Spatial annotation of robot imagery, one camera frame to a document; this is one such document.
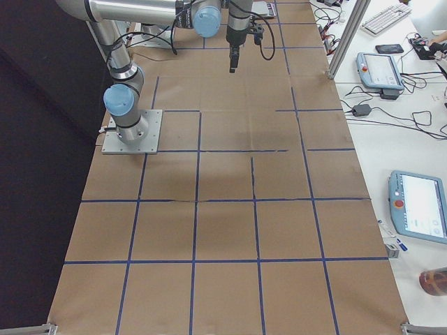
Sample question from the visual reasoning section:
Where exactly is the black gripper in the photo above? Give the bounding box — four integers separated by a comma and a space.
226, 27, 250, 73

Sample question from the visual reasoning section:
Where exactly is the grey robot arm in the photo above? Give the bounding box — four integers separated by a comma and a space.
137, 1, 256, 73
57, 1, 222, 144

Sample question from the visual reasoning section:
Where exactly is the silver digital kitchen scale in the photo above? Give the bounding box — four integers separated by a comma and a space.
251, 1, 277, 19

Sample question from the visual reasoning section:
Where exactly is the black power adapter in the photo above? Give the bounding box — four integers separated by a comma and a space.
351, 104, 372, 117

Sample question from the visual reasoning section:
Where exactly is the white keyboard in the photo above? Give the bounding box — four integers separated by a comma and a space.
360, 3, 412, 36

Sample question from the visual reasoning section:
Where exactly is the far teach pendant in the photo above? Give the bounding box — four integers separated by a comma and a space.
356, 52, 404, 91

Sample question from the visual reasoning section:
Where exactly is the teach pendant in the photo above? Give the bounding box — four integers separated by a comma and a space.
356, 52, 404, 91
388, 170, 446, 244

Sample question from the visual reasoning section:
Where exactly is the black smartphone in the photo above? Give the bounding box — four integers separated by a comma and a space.
375, 44, 404, 54

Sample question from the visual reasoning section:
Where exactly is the brown paper table cover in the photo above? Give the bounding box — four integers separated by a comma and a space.
48, 1, 406, 334

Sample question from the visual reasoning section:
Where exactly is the near teach pendant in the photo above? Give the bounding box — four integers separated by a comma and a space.
388, 170, 446, 244

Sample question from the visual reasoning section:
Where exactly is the brown glass jar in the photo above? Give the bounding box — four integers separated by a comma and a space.
419, 267, 446, 296

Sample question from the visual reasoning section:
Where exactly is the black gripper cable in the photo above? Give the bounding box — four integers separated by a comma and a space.
230, 0, 277, 60

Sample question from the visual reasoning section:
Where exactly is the aluminium frame post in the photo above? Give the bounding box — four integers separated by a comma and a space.
326, 0, 370, 80

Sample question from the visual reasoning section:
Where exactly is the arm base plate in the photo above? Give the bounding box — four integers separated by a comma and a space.
101, 110, 163, 154

